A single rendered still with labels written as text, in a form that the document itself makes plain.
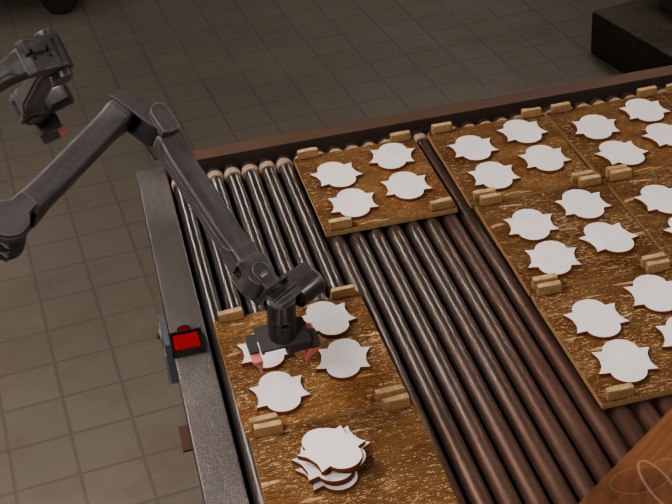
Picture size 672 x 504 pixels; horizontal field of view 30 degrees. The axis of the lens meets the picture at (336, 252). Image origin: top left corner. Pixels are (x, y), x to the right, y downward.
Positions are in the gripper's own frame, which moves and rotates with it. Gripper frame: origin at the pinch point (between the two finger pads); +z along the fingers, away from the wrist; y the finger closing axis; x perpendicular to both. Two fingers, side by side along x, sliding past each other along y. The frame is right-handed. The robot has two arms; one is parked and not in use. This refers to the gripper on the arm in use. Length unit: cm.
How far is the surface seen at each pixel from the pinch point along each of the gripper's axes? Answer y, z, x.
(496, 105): 94, 33, 100
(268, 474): -9.2, 7.6, -20.0
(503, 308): 56, 16, 13
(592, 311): 72, 10, 1
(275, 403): -2.4, 10.7, -1.4
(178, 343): -16.8, 19.8, 28.5
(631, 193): 105, 21, 43
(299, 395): 3.0, 10.7, -0.9
